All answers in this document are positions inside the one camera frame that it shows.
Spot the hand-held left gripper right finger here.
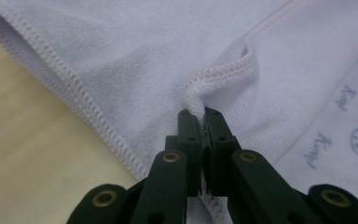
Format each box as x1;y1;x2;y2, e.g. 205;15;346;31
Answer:
203;106;324;224

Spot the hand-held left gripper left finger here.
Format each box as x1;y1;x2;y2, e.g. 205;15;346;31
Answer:
130;108;205;224

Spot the white printed cloth garment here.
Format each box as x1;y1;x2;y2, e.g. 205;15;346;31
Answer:
0;0;358;224

